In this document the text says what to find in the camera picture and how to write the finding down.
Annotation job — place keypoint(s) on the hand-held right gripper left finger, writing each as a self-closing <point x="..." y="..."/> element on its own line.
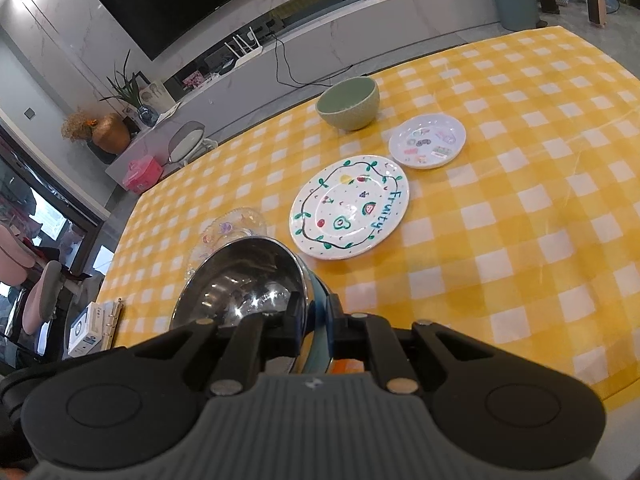
<point x="250" y="340"/>

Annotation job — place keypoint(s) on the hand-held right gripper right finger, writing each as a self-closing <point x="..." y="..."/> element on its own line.
<point x="357" y="335"/>

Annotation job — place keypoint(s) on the stainless steel bowl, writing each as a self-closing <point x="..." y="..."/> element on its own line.
<point x="240" y="280"/>

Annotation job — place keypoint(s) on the small white sticker-print plate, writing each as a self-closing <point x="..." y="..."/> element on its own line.
<point x="425" y="142"/>

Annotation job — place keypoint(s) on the clear glass plate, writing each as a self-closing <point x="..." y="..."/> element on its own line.
<point x="225" y="227"/>

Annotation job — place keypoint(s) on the white plate with fruit drawings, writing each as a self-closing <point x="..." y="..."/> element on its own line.
<point x="345" y="210"/>

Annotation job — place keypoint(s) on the white carton box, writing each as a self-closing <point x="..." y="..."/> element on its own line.
<point x="87" y="330"/>

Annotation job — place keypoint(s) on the yellow checked tablecloth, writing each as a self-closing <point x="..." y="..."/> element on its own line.
<point x="500" y="210"/>

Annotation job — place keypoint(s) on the pink storage box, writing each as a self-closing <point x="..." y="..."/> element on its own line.
<point x="142" y="174"/>

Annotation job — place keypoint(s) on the round grey stool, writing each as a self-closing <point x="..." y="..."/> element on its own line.
<point x="187" y="141"/>

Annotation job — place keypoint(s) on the green ceramic bowl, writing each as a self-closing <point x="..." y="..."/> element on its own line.
<point x="350" y="110"/>

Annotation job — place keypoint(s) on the pink chair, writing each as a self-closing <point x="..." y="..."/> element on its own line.
<point x="30" y="280"/>

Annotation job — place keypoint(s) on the flat paper booklet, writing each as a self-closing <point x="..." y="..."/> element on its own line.
<point x="169" y="112"/>

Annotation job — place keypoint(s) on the orange vase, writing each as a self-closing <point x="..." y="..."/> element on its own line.
<point x="112" y="135"/>

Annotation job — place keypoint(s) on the blue vase with green plant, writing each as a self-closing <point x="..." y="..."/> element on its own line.
<point x="145" y="112"/>

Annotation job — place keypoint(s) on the white standing card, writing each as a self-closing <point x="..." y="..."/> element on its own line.
<point x="155" y="94"/>

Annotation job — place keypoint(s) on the small pink box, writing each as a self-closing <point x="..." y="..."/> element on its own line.
<point x="192" y="81"/>

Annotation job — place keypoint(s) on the dried flower bunch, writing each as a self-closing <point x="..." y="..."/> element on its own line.
<point x="77" y="125"/>

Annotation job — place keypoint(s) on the black set-top box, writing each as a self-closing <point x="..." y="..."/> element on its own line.
<point x="220" y="62"/>

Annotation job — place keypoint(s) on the white router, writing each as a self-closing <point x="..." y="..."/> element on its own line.
<point x="247" y="55"/>

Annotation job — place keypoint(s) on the white stone media bench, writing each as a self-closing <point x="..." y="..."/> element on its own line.
<point x="400" y="15"/>

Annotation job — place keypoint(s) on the black television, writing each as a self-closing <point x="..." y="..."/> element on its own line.
<point x="190" y="5"/>

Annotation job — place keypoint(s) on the pink space heater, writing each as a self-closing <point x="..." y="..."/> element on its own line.
<point x="596" y="7"/>

